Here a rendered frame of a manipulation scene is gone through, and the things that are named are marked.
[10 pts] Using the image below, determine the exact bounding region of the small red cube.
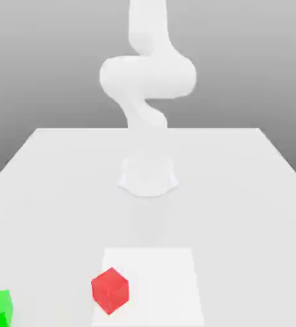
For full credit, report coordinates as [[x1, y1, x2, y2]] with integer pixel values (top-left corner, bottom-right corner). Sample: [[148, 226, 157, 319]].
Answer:
[[91, 267, 130, 316]]

